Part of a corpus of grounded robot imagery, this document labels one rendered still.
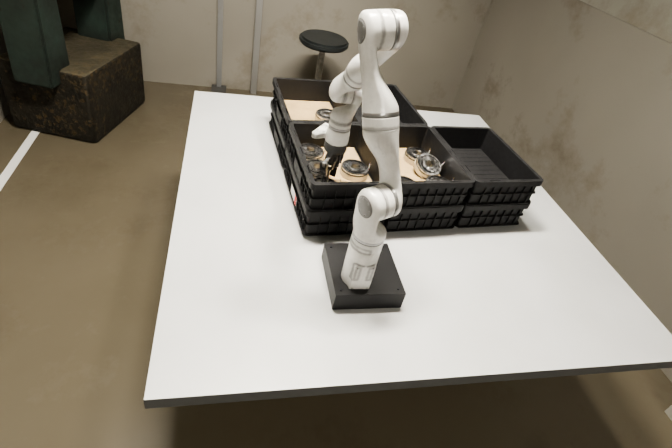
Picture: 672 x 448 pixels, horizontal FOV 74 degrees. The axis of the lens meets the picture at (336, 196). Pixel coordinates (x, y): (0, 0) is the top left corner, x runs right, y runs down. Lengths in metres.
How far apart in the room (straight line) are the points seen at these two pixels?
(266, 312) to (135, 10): 3.06
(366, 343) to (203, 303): 0.46
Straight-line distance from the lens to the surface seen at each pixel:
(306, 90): 2.09
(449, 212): 1.69
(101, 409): 2.00
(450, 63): 4.41
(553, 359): 1.51
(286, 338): 1.26
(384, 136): 1.08
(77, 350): 2.16
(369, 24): 1.05
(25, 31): 3.08
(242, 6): 3.87
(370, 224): 1.14
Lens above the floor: 1.73
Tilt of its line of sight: 36 degrees down
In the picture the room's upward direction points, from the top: 13 degrees clockwise
